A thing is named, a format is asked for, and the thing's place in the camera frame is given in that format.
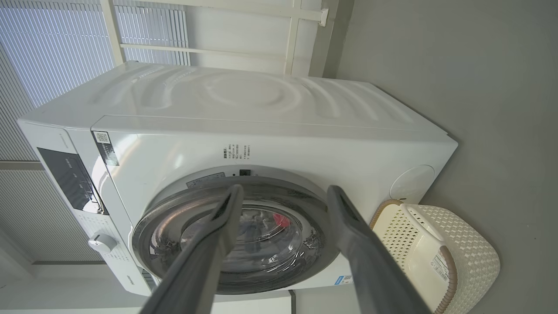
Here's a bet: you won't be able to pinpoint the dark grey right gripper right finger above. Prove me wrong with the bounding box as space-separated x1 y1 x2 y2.
326 185 432 314

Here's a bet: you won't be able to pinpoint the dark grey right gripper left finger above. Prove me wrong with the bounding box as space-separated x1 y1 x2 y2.
139 184 245 314

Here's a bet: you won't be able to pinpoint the round glass washing machine door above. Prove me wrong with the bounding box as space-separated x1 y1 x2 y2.
132 177 341 295

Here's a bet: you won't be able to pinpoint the cream perforated laundry basket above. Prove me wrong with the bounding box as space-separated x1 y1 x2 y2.
370 200 501 314

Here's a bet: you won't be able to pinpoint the white appliance control knob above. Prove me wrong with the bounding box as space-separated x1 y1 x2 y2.
88 233 118 254

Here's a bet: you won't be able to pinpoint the white front-load washing machine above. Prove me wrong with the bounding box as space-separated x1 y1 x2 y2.
17 61 458 298

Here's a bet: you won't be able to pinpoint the grey warning sticker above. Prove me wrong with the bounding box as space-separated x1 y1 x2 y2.
187 172 226 188

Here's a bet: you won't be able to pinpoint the round white filter cover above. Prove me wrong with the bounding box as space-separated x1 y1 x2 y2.
390 164 436 205

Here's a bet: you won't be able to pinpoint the black QR code sticker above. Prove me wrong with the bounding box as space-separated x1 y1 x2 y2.
92 131 119 167

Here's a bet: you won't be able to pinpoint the white window blinds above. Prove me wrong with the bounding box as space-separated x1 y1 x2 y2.
113 3 191 66
0 0 116 108

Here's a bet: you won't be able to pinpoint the white window frame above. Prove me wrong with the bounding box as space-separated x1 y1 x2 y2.
100 0 330 77

